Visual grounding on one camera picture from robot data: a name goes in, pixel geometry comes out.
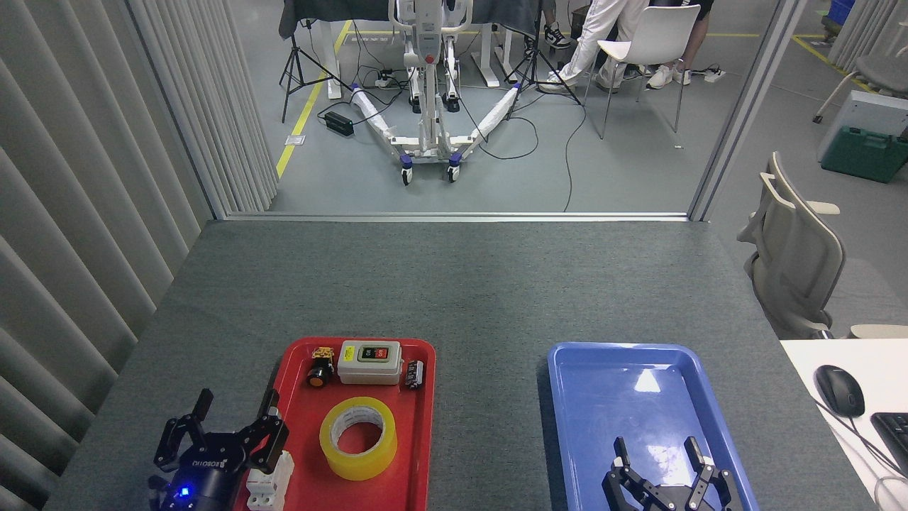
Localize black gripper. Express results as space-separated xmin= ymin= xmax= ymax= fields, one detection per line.
xmin=602 ymin=436 xmax=743 ymax=511
xmin=149 ymin=388 xmax=290 ymax=511

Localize yellow tape roll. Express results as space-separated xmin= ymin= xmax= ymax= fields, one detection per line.
xmin=319 ymin=397 xmax=398 ymax=481

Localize white circuit breaker block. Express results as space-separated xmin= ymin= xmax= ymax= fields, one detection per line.
xmin=246 ymin=449 xmax=295 ymax=511

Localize blue plastic tray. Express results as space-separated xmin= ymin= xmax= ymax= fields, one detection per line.
xmin=547 ymin=341 xmax=760 ymax=511

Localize white desk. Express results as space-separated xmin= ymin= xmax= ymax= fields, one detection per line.
xmin=780 ymin=339 xmax=908 ymax=511

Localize red plastic tray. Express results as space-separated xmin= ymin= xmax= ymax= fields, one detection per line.
xmin=241 ymin=336 xmax=436 ymax=511

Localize black computer mouse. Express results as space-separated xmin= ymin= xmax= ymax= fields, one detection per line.
xmin=814 ymin=365 xmax=866 ymax=418

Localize beige office chair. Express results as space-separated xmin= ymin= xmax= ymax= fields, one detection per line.
xmin=736 ymin=151 xmax=846 ymax=340

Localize black keyboard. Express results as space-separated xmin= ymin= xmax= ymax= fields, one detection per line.
xmin=870 ymin=412 xmax=908 ymax=478

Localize beige chair part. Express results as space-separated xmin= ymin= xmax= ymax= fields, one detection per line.
xmin=848 ymin=324 xmax=908 ymax=340

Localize grey vertical blinds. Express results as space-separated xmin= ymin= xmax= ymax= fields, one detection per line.
xmin=826 ymin=0 xmax=908 ymax=72
xmin=0 ymin=0 xmax=279 ymax=511

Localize green plastic case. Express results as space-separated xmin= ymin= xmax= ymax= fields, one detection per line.
xmin=821 ymin=126 xmax=908 ymax=184

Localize white stand on wheels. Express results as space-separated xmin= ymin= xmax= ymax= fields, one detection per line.
xmin=350 ymin=0 xmax=522 ymax=187

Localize black tripod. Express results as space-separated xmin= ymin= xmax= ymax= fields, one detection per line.
xmin=279 ymin=0 xmax=353 ymax=123
xmin=505 ymin=0 xmax=582 ymax=121

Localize person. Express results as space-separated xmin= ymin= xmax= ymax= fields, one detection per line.
xmin=647 ymin=0 xmax=714 ymax=89
xmin=538 ymin=0 xmax=650 ymax=93
xmin=543 ymin=0 xmax=572 ymax=49

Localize grey flat box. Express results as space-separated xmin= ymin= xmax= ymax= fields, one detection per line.
xmin=817 ymin=90 xmax=908 ymax=163

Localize white chair with metal legs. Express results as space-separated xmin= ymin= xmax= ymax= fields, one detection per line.
xmin=583 ymin=6 xmax=702 ymax=148

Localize grey seat chair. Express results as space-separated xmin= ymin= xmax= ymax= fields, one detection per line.
xmin=812 ymin=21 xmax=908 ymax=123

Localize grey two-button switch box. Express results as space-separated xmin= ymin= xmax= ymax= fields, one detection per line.
xmin=337 ymin=340 xmax=403 ymax=385

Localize mouse cable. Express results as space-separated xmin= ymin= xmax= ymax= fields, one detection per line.
xmin=816 ymin=397 xmax=908 ymax=511

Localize silver post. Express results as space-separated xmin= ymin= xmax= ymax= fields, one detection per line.
xmin=688 ymin=0 xmax=809 ymax=222

